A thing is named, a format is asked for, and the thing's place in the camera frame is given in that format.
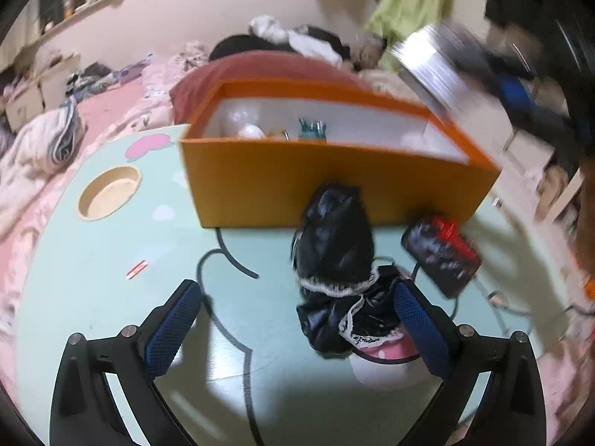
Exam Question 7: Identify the black red patterned pouch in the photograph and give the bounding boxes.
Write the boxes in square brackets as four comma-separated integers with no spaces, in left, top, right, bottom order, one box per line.
[401,216,482,299]

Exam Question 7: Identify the silver shiny box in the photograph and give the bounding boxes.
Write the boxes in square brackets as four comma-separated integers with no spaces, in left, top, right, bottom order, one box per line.
[387,20,481,114]

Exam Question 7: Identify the orange cardboard box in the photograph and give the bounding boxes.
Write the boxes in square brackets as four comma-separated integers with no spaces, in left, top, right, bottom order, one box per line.
[180,79,500,227]

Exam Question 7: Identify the teal strap metal ring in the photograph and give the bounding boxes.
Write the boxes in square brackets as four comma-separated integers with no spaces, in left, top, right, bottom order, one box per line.
[296,118,329,140]

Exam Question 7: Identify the cardboard storage box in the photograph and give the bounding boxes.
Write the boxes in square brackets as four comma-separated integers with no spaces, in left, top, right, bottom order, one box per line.
[5,54,80,133]

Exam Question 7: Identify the green hanging garment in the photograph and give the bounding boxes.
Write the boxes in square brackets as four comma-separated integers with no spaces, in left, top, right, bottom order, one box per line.
[360,0,447,70]

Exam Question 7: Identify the red cushion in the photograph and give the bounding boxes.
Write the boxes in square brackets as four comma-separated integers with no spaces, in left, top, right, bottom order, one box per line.
[170,51,371,124]

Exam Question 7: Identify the black satin lace cloth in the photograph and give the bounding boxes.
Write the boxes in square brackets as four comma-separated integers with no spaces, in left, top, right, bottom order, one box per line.
[290,184,404,355]

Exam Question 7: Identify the white crumpled clothes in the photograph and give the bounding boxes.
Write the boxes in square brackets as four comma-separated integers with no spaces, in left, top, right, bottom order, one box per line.
[248,15,351,67]

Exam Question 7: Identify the small doll figure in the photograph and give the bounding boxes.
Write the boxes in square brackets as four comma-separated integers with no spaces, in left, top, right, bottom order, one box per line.
[236,124,266,139]

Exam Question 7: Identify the black fluffy garment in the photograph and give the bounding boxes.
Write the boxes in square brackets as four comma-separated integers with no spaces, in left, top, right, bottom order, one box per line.
[209,34,293,61]

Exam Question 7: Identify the striped white blanket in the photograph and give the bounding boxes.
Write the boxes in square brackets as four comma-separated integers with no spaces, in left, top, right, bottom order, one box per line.
[0,98,87,236]

